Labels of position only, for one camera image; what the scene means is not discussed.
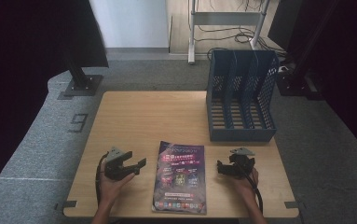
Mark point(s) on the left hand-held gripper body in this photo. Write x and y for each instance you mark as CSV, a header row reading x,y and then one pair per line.
x,y
114,168

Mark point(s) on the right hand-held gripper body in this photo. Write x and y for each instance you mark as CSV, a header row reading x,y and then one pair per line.
x,y
240,163

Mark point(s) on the blue plastic file rack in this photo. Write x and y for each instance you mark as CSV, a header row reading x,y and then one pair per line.
x,y
241,130

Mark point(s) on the purple glossy magazine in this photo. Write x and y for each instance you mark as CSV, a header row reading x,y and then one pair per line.
x,y
179,177

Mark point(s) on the person's left hand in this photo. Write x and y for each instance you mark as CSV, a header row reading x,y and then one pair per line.
x,y
112,189

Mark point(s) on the person's right hand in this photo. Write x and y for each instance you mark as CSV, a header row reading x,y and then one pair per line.
x,y
244,186

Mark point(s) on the dark curtain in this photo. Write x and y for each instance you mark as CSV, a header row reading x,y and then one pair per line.
x,y
350,62
27,46

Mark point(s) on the black stand with base plate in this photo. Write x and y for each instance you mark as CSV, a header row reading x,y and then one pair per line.
x,y
294,85
84,84

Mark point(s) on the white metal stand frame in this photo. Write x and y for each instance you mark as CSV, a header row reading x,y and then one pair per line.
x,y
226,18

